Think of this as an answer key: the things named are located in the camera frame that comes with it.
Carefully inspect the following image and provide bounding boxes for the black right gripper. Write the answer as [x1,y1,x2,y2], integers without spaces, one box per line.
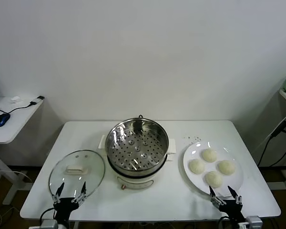
[208,186,246,222]

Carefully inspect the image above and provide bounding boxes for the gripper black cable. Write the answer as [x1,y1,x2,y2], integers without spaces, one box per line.
[218,216,229,229]
[40,208,56,222]

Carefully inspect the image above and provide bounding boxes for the white electric cooker pot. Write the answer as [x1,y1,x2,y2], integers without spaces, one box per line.
[107,152,174,191]

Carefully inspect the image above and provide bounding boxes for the white floor cable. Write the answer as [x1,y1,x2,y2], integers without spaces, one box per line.
[0,168,33,183]

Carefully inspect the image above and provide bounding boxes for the scattered dark crumbs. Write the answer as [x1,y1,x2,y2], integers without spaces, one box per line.
[182,135,202,144]

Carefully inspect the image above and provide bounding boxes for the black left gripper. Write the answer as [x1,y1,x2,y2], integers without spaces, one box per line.
[51,181,87,224]

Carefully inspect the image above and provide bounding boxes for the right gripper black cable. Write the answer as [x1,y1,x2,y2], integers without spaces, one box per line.
[218,216,229,229]

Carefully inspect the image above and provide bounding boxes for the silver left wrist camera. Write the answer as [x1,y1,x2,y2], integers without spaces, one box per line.
[39,219,59,229]

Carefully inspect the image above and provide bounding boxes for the white side desk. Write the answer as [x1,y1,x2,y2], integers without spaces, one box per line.
[0,96,45,206]

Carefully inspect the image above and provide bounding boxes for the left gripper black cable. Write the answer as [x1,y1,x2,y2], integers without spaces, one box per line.
[40,208,56,222]

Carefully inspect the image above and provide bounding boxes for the blue computer mouse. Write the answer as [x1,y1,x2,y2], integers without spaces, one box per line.
[0,113,11,127]

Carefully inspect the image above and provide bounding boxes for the white round plate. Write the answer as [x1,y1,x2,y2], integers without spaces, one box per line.
[183,141,244,198]

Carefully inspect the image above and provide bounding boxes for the stainless steel steamer basket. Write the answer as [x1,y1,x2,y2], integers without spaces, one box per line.
[98,117,177,174]

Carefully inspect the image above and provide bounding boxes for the white steamed baozi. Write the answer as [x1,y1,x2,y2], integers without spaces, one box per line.
[218,160,236,176]
[202,148,217,163]
[205,171,223,188]
[189,158,205,175]

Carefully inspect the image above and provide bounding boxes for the glass lid with white handle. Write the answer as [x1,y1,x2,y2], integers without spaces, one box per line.
[48,149,106,203]

